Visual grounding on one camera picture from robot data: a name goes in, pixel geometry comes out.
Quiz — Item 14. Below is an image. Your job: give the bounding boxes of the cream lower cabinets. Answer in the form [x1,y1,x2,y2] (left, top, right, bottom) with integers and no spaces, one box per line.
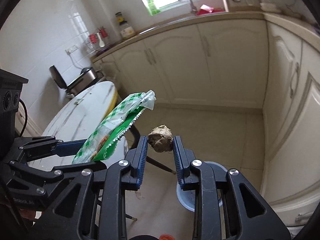
[92,12,319,226]

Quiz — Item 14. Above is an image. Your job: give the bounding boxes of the orange slipper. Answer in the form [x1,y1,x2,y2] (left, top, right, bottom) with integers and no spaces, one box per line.
[159,234,175,240]

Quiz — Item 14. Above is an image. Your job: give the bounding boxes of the white stacked bowls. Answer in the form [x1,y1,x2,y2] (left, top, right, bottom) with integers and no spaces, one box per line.
[259,0,282,14]

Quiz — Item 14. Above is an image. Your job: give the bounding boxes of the green checkered snack wrapper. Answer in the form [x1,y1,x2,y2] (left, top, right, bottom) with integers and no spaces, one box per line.
[72,90,156,164]

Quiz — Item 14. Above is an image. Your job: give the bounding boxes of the dark jar yellow label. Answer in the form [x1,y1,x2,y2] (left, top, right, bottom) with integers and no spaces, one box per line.
[116,12,125,25]

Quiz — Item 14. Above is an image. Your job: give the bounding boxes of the white spoon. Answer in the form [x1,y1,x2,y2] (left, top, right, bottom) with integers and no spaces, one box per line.
[97,33,105,48]

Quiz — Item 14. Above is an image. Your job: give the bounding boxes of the black silver rice cooker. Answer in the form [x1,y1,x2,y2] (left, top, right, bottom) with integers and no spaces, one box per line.
[49,65,101,96]

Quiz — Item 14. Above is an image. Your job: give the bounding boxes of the clear jar with label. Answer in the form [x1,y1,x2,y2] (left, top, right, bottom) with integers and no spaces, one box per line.
[119,22,136,40]

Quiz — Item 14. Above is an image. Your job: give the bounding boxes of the blue plastic trash bin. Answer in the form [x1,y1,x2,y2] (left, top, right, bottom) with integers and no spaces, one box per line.
[176,161,227,212]

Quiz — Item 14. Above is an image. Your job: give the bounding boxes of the wall power outlet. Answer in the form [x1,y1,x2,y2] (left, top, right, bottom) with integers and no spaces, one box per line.
[65,44,79,55]

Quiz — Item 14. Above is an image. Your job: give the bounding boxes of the wire rack with red cups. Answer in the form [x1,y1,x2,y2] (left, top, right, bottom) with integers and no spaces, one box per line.
[85,27,113,56]

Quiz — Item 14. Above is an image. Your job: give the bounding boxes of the person left hand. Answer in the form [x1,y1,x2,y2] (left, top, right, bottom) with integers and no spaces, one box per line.
[18,209,37,222]

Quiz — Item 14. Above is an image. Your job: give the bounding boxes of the green dish soap bottle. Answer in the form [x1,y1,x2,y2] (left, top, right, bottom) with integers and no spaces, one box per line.
[148,0,161,15]

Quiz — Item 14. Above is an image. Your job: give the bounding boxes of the red plastic basin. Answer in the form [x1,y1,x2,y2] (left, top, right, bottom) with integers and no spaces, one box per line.
[196,4,225,16]

